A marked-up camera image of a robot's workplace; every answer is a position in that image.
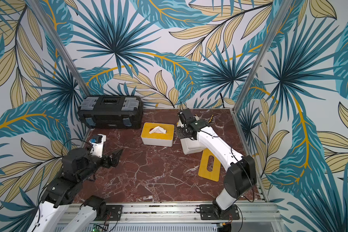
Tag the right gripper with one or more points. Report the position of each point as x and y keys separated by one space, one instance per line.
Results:
x=182 y=131

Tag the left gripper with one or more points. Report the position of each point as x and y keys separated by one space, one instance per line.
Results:
x=108 y=163

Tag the white tissue box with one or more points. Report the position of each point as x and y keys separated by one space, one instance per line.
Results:
x=191 y=146
x=157 y=142

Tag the yellow wooden lid top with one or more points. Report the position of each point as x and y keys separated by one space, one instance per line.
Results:
x=148 y=126

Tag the yellow wooden lid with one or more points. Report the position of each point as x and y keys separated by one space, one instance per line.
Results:
x=209 y=166
x=148 y=126

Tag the yellow wooden lid bottom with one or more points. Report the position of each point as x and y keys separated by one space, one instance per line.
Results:
x=209 y=166

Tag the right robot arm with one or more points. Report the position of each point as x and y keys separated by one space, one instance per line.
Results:
x=240 y=170

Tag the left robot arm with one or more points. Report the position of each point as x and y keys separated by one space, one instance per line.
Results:
x=78 y=166

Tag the black plastic toolbox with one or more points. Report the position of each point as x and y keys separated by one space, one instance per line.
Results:
x=111 y=112

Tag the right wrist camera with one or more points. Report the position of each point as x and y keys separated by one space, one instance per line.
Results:
x=186 y=117

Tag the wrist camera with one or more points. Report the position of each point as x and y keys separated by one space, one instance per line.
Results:
x=186 y=117
x=97 y=142

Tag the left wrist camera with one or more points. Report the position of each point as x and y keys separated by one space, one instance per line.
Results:
x=97 y=142

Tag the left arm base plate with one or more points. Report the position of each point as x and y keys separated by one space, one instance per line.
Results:
x=110 y=213

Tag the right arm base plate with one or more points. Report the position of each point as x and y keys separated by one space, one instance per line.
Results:
x=213 y=212

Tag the aluminium front rail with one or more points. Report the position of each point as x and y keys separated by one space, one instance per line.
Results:
x=184 y=212

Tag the right aluminium corner post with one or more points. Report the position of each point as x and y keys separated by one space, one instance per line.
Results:
x=262 y=52

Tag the aluminium corner post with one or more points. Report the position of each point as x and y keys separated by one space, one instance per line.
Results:
x=53 y=35
x=262 y=52

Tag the left aluminium corner post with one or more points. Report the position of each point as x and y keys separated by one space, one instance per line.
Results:
x=53 y=35

